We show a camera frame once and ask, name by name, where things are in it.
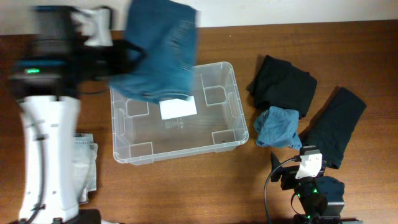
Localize black folded garment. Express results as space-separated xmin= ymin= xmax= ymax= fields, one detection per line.
xmin=248 ymin=55 xmax=317 ymax=118

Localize white label in bin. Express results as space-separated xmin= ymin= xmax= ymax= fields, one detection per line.
xmin=159 ymin=96 xmax=197 ymax=120

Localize light blue crumpled cloth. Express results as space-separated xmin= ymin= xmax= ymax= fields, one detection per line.
xmin=254 ymin=106 xmax=302 ymax=150

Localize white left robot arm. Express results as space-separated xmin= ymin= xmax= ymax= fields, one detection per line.
xmin=10 ymin=1 xmax=249 ymax=223

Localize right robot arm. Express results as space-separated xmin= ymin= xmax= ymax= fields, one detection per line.
xmin=271 ymin=165 xmax=364 ymax=224

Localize dark blue jeans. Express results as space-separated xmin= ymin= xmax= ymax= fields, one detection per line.
xmin=109 ymin=0 xmax=197 ymax=104

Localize dark green garment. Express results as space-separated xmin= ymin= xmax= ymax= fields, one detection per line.
xmin=302 ymin=87 xmax=366 ymax=169

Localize light grey jeans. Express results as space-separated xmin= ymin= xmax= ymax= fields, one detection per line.
xmin=72 ymin=133 xmax=98 ymax=204

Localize clear plastic storage bin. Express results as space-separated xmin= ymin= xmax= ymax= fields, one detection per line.
xmin=110 ymin=62 xmax=249 ymax=166

